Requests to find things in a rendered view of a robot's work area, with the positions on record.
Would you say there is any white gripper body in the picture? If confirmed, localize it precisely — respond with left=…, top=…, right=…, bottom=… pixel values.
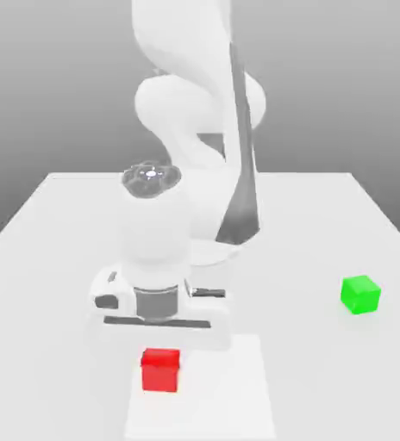
left=86, top=298, right=233, bottom=351

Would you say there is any small green cube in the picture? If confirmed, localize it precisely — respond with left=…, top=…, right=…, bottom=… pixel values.
left=340, top=275, right=383, bottom=315

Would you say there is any small red cube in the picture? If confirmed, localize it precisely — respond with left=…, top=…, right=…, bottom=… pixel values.
left=140, top=347, right=181, bottom=394

